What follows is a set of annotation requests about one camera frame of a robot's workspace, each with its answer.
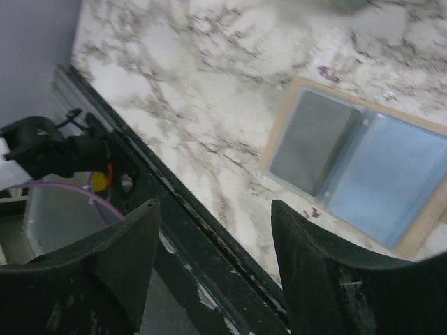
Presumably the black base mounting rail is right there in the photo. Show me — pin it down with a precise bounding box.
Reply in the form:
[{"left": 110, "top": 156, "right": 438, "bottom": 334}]
[{"left": 54, "top": 66, "right": 289, "bottom": 334}]

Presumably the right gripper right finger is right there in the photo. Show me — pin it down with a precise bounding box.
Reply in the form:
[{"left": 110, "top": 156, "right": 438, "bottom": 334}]
[{"left": 271, "top": 200, "right": 446, "bottom": 334}]

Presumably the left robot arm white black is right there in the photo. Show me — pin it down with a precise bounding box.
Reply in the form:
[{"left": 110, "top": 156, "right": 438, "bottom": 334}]
[{"left": 1, "top": 109, "right": 112, "bottom": 180}]

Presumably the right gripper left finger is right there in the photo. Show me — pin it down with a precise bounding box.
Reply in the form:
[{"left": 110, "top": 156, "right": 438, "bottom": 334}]
[{"left": 1, "top": 199, "right": 161, "bottom": 334}]

